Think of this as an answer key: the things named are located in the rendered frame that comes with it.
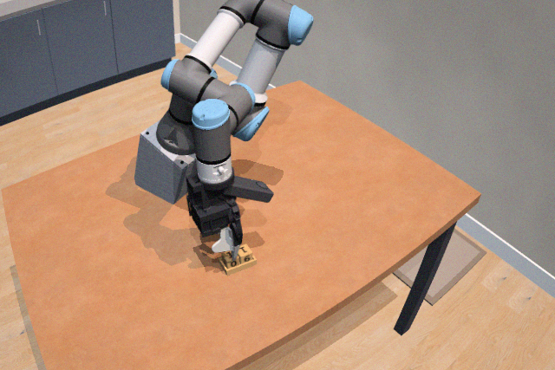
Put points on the tan cube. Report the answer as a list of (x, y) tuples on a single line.
[(245, 254), (227, 260)]

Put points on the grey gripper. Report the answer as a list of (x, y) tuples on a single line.
[(217, 210)]

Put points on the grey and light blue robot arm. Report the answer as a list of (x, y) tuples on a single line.
[(223, 110)]

